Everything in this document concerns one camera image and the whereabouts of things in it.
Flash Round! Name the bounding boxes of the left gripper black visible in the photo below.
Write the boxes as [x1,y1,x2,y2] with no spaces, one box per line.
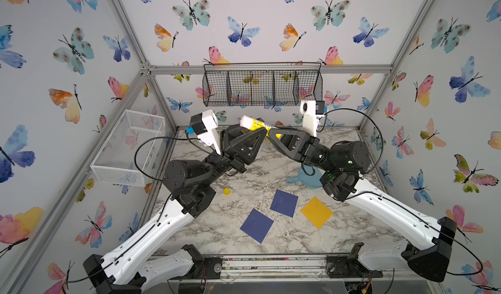
[195,122,254,191]

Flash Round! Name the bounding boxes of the black wire wall basket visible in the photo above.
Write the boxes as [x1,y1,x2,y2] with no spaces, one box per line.
[198,62,323,107]

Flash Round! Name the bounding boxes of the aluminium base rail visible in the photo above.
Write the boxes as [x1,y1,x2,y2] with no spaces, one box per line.
[111,252,439,284]

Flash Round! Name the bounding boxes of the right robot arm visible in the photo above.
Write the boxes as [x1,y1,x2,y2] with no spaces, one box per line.
[268,127,460,282]

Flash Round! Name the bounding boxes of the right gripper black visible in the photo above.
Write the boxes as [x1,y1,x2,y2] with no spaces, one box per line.
[275,132,342,181]

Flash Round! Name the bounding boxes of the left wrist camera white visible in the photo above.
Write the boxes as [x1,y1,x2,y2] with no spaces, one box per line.
[185,110,222,155]

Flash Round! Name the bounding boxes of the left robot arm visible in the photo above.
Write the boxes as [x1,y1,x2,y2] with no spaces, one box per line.
[83,125,268,293]

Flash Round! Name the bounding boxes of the yellow glue stick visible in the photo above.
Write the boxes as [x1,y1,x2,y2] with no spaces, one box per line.
[240,115,274,137]

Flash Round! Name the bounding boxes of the white mesh wall basket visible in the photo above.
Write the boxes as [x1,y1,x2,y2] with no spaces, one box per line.
[91,110,166,187]

